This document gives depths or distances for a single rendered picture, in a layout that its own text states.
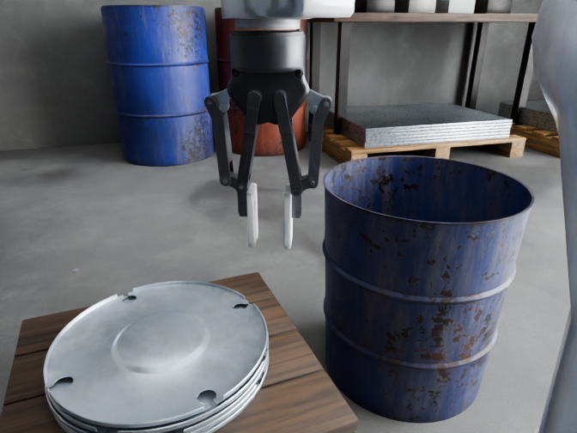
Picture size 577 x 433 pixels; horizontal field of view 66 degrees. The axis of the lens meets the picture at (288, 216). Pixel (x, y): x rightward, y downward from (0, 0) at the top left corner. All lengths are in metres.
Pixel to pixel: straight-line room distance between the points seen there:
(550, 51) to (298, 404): 0.48
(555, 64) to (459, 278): 0.66
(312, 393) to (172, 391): 0.18
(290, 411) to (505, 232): 0.49
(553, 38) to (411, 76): 3.69
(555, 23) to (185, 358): 0.53
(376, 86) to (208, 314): 3.24
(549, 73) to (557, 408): 0.14
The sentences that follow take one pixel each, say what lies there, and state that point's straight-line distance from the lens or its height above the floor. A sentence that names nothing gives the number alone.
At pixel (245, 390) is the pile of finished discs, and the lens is 0.59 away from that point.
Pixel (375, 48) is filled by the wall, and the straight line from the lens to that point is 3.74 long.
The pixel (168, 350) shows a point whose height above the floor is 0.39.
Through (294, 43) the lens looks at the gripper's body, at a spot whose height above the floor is 0.77.
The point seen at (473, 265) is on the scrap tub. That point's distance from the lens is 0.86.
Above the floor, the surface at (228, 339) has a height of 0.39.
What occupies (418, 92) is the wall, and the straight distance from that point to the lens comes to 3.97.
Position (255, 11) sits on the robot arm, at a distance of 0.42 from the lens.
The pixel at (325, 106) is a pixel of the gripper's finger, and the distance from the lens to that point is 0.46.
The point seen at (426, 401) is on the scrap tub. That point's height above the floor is 0.06.
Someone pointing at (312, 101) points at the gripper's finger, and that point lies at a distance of 0.47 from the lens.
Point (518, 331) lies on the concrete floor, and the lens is 1.43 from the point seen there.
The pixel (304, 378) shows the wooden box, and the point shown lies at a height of 0.35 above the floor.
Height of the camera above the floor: 0.79
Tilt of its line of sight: 23 degrees down
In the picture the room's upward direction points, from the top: straight up
